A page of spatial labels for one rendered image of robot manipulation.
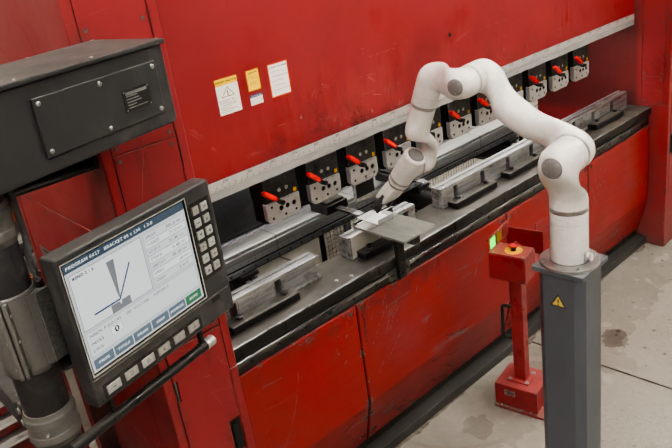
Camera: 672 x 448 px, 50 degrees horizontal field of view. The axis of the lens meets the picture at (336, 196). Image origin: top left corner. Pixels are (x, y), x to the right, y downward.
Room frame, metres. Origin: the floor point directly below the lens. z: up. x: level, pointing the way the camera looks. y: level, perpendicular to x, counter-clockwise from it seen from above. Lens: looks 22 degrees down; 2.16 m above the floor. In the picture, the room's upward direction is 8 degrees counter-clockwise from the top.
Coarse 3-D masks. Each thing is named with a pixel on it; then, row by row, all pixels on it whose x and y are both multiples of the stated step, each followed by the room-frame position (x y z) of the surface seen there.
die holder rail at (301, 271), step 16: (304, 256) 2.43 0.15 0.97; (272, 272) 2.34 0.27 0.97; (288, 272) 2.33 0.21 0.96; (304, 272) 2.38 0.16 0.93; (240, 288) 2.25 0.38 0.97; (256, 288) 2.24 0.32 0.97; (272, 288) 2.28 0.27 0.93; (288, 288) 2.33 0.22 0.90; (240, 304) 2.19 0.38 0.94; (256, 304) 2.23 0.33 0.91
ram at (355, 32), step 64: (192, 0) 2.21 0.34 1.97; (256, 0) 2.36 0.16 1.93; (320, 0) 2.53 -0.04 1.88; (384, 0) 2.73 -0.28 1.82; (448, 0) 2.96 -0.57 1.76; (512, 0) 3.25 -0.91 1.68; (576, 0) 3.59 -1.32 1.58; (192, 64) 2.18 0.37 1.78; (256, 64) 2.33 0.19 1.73; (320, 64) 2.50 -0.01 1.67; (384, 64) 2.71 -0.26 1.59; (448, 64) 2.94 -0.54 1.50; (192, 128) 2.15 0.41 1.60; (256, 128) 2.30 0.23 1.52; (320, 128) 2.48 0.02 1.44; (384, 128) 2.68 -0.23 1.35
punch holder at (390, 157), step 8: (392, 128) 2.71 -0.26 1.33; (400, 128) 2.73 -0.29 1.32; (376, 136) 2.70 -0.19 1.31; (384, 136) 2.67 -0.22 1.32; (392, 136) 2.70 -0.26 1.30; (400, 136) 2.73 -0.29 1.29; (376, 144) 2.70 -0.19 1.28; (384, 144) 2.67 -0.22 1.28; (400, 144) 2.73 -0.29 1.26; (408, 144) 2.75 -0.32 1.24; (376, 152) 2.71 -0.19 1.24; (384, 152) 2.67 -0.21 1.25; (392, 152) 2.69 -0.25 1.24; (400, 152) 2.72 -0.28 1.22; (384, 160) 2.68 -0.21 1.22; (392, 160) 2.69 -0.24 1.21; (384, 168) 2.69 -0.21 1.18
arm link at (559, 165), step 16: (560, 144) 2.00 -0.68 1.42; (576, 144) 2.01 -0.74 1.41; (544, 160) 1.98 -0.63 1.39; (560, 160) 1.95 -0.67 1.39; (576, 160) 1.96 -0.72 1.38; (544, 176) 1.98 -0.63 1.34; (560, 176) 1.95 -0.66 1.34; (576, 176) 1.95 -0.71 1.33; (560, 192) 1.99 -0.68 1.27; (576, 192) 1.98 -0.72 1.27; (560, 208) 2.01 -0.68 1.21; (576, 208) 1.99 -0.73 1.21
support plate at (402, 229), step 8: (400, 216) 2.60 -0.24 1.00; (360, 224) 2.58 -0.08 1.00; (368, 224) 2.57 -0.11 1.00; (384, 224) 2.55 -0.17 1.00; (392, 224) 2.54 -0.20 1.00; (400, 224) 2.52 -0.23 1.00; (408, 224) 2.51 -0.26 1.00; (416, 224) 2.50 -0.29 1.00; (424, 224) 2.49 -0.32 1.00; (432, 224) 2.48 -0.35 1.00; (368, 232) 2.51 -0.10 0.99; (376, 232) 2.48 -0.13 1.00; (384, 232) 2.47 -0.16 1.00; (392, 232) 2.46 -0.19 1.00; (400, 232) 2.45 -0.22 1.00; (408, 232) 2.44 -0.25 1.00; (416, 232) 2.43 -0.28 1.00; (424, 232) 2.44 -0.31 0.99; (392, 240) 2.41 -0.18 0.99; (400, 240) 2.38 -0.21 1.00; (408, 240) 2.38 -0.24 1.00
